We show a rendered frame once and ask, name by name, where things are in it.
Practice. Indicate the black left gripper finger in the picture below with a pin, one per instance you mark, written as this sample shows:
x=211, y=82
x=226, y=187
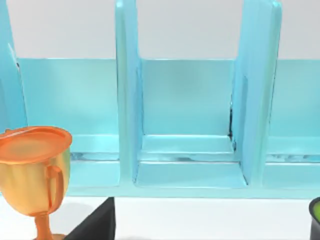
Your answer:
x=100, y=222

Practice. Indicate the golden trophy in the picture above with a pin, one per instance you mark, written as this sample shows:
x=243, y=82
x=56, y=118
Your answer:
x=30, y=170

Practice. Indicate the light blue rack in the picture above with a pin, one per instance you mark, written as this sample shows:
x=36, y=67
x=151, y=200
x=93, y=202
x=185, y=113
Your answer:
x=180, y=105

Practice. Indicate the black pot with green inside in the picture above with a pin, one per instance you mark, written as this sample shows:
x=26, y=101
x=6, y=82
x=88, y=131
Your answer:
x=315, y=220

